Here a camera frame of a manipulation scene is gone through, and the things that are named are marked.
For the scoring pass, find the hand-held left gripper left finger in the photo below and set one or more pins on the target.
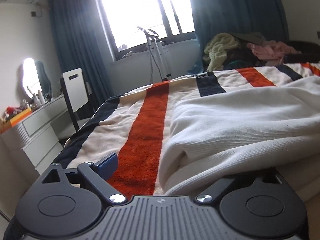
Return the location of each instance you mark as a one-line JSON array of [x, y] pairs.
[[107, 166]]

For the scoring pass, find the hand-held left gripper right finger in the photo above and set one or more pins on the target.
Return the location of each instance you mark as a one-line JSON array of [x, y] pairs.
[[215, 191]]

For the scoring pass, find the white sweater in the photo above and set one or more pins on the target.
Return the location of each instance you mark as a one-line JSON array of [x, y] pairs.
[[237, 130]]

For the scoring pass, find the clothes on windowsill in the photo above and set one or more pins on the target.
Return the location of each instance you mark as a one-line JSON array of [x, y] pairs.
[[127, 53]]

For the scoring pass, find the dark clothes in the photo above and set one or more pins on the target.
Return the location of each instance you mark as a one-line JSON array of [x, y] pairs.
[[240, 58]]

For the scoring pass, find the striped blanket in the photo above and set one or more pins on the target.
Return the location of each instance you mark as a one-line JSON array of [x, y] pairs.
[[147, 125]]

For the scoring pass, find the white dressing table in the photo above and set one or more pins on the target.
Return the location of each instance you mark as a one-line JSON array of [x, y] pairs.
[[42, 135]]

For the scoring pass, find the white bottle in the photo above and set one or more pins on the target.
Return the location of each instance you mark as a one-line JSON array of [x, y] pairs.
[[41, 97]]

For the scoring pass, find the orange box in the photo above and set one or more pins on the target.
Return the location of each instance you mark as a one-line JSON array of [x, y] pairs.
[[20, 117]]

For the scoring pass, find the garment steamer stand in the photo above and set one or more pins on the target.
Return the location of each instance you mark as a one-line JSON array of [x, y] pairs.
[[161, 60]]

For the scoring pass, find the wavy vanity mirror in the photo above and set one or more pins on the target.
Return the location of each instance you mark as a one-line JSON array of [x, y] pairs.
[[30, 75]]

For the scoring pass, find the blue curtain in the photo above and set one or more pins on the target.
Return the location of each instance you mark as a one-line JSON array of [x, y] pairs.
[[237, 7], [77, 42]]

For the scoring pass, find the olive garment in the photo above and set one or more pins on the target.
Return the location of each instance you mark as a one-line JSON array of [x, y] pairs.
[[250, 38]]

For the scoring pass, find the window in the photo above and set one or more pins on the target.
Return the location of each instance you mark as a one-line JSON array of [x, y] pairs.
[[140, 10]]

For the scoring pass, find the dark armchair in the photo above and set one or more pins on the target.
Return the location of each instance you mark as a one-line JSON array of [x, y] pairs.
[[307, 50]]

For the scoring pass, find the white chair black frame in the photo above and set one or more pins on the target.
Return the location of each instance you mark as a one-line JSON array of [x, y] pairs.
[[75, 90]]

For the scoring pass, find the wall socket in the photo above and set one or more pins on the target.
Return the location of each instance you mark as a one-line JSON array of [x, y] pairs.
[[33, 13]]

